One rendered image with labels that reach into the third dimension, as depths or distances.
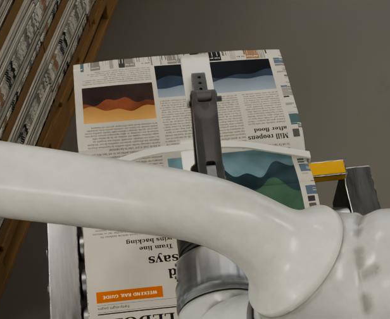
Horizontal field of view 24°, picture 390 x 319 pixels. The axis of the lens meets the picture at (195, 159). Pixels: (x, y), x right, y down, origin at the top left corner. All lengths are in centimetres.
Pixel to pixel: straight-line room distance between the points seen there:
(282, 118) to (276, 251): 49
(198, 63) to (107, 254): 25
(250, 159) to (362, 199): 46
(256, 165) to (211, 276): 30
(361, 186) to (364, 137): 105
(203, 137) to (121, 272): 23
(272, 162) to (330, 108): 153
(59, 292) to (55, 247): 8
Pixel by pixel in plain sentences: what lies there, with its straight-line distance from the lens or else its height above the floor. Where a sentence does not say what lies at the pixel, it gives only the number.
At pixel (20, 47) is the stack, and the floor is 53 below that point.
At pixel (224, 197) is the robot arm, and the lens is 69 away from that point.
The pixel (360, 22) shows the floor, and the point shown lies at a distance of 287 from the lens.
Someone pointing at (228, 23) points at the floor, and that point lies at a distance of 283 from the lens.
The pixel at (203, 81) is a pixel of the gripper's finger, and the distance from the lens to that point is 95.
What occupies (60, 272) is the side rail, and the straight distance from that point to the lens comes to 148.
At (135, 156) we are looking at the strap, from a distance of 109.
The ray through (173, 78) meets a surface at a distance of 122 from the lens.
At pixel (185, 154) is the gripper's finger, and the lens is 108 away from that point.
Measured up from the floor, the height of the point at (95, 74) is 116.
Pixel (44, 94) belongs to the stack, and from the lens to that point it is 236.
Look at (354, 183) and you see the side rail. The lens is 157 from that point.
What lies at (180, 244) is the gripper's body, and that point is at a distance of 91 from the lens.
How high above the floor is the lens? 212
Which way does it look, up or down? 57 degrees down
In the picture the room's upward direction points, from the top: straight up
